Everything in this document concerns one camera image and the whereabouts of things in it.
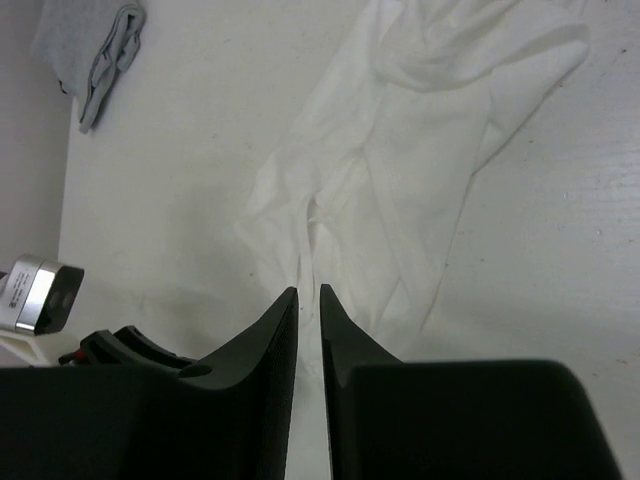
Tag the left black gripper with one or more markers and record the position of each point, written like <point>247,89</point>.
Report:
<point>130,347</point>

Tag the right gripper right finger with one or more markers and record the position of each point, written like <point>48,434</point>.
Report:
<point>498,419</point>

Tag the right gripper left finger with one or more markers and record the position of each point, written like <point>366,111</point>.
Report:
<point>125,415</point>

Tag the white tank top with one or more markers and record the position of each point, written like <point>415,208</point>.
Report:
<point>365,190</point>

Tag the folded grey tank top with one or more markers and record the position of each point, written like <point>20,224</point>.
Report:
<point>88,44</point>

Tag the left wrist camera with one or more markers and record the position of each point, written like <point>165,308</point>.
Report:
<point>37,295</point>

